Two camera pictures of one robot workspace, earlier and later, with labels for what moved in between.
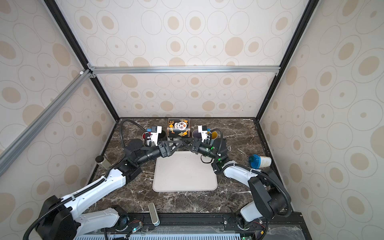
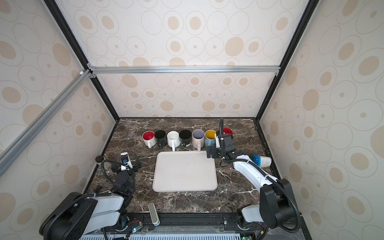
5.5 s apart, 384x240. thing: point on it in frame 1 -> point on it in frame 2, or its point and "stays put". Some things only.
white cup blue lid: x=257 y=162 stays put
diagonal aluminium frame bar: x=17 y=146 stays put
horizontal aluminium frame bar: x=94 y=70 stays put
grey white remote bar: x=153 y=214 stays put
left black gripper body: x=157 y=153 -> x=135 y=167
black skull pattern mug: x=179 y=128 -> x=227 y=130
